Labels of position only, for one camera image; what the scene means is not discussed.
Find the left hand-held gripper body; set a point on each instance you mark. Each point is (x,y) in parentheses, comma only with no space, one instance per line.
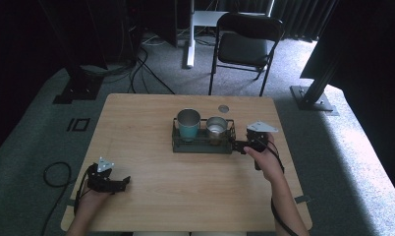
(100,178)

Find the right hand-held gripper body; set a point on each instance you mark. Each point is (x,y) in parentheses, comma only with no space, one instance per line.
(259,137)

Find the silver metal cup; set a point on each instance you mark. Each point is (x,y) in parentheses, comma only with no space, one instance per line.
(216,129)

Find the teal metal cup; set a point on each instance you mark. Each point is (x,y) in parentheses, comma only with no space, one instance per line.
(188,126)

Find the person's left hand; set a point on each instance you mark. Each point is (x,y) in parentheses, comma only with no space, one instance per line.
(94,200)

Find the person's right hand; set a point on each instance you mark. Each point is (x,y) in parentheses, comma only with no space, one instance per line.
(267,162)

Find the round grey table cap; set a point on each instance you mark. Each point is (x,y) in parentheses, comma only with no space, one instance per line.
(223,108)

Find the black folding chair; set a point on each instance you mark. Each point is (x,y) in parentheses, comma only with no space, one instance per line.
(244,46)

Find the black stand with base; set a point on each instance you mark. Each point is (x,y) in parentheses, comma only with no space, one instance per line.
(81,82)

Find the dark curtain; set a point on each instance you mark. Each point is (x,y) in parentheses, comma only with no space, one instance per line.
(300,16)

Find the metal stand with base plate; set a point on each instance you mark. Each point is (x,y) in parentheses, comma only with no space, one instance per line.
(313,95)

